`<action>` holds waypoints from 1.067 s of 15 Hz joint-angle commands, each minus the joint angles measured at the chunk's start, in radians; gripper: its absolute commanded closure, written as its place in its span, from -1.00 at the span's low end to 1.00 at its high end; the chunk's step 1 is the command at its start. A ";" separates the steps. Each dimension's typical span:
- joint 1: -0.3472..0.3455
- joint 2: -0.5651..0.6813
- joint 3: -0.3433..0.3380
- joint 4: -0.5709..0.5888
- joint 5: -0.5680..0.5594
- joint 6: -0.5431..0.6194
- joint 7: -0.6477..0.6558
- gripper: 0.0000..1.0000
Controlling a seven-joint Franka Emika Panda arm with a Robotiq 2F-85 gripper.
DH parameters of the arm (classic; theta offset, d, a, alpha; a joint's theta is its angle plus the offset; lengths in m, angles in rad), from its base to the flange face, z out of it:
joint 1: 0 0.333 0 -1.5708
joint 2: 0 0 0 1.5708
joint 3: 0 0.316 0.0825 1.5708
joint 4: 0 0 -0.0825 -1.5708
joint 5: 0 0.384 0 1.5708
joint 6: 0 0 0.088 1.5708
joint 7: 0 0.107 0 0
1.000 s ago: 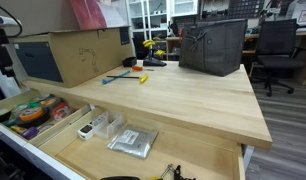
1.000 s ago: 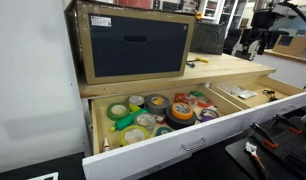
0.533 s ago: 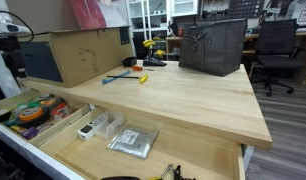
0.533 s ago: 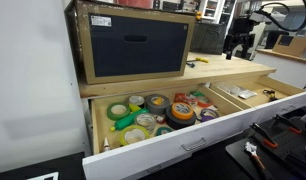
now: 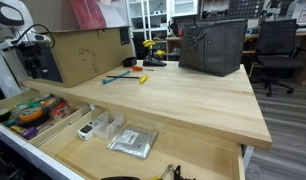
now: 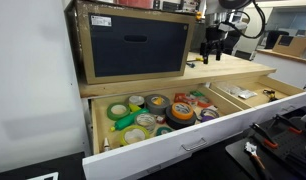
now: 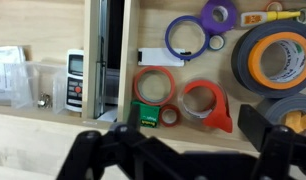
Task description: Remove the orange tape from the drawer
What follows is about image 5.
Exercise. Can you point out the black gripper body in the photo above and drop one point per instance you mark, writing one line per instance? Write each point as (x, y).
(34, 56)

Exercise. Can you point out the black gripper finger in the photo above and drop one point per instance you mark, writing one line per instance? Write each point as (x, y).
(43, 71)
(31, 72)

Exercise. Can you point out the orange tape roll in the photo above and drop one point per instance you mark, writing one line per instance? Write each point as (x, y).
(26, 116)

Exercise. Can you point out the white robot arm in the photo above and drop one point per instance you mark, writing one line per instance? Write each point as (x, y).
(6, 13)

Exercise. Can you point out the red tape roll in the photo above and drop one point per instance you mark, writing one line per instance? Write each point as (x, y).
(59, 105)

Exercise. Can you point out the clear tape roll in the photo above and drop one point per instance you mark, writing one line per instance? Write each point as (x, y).
(14, 109)

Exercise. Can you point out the large black tape roll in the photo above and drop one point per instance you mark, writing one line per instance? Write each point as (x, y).
(43, 120)

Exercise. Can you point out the teal tape roll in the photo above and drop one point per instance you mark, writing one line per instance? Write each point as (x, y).
(9, 122)

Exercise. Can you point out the white wooden tape drawer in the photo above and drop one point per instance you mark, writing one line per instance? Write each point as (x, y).
(59, 125)

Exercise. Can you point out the purple tape roll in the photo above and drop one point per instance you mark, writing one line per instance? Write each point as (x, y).
(30, 133)

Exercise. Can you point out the white wooden parts drawer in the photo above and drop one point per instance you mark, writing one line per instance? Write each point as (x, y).
(143, 166)

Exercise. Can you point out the blue stick tool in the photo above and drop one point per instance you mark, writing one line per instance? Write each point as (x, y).
(114, 77)

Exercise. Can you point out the white handheld meter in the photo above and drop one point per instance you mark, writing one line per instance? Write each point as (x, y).
(85, 131)

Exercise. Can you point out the clear plastic box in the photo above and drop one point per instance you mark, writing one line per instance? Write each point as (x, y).
(108, 128)

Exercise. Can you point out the small black box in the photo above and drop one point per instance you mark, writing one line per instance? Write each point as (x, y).
(129, 62)

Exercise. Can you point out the orange screwdriver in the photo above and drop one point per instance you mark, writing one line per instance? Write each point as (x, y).
(137, 68)

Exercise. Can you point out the black tool stand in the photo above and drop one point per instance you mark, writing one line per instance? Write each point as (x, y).
(154, 61)

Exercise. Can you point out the labelled plastic bag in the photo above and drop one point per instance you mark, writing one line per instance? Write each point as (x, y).
(133, 141)

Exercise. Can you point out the white shelf unit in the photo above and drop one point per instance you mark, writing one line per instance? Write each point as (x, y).
(153, 16)

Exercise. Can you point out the black pliers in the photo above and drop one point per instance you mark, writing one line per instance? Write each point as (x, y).
(177, 171)

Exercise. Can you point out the grey tote bag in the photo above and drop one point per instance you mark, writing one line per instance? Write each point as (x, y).
(213, 46)

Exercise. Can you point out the black pegboard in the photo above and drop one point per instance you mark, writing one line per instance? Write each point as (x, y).
(246, 8)

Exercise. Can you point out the black office chair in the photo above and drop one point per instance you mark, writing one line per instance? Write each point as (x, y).
(276, 43)

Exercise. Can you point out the white printed carton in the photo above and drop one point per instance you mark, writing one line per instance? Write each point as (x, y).
(301, 13)

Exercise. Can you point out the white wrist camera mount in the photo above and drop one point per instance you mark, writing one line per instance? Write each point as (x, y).
(39, 38)

